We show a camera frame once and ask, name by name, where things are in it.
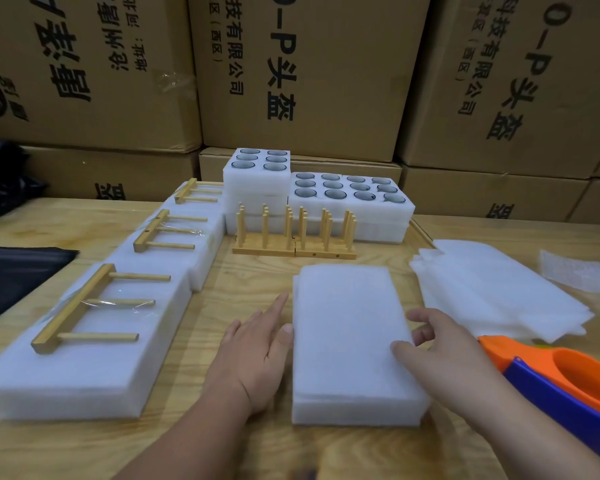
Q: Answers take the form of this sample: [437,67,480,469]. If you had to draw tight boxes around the person's left forearm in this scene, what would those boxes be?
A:
[115,389,266,480]

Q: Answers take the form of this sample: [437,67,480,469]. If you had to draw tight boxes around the person's right hand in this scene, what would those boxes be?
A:
[390,307,511,421]

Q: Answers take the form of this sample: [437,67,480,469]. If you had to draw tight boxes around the pile of white foam sheets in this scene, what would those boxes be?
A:
[410,239,595,343]

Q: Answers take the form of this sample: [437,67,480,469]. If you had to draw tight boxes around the person's left hand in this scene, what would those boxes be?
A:
[202,291,295,416]

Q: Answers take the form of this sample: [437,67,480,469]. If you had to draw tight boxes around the clear plastic wrap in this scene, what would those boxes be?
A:
[538,249,600,296]

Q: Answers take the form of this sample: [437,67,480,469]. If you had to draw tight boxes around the stack of white foam trays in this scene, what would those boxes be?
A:
[224,147,417,244]

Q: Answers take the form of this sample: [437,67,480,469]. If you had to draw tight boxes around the row of wooden peg racks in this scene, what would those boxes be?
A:
[231,203,359,260]

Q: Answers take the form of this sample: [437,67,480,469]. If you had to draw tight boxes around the stack of brown cardboard boxes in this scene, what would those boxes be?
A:
[0,0,600,221]

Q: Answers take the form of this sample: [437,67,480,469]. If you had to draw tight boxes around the orange and blue tape dispenser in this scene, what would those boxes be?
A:
[477,335,600,464]

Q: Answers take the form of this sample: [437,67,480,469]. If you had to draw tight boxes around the black plastic bag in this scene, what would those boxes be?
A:
[0,137,49,226]

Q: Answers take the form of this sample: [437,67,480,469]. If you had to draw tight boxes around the black plastic bags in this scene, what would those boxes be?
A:
[0,245,79,329]

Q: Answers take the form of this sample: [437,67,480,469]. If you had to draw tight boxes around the person's right forearm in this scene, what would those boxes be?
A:
[460,379,600,480]

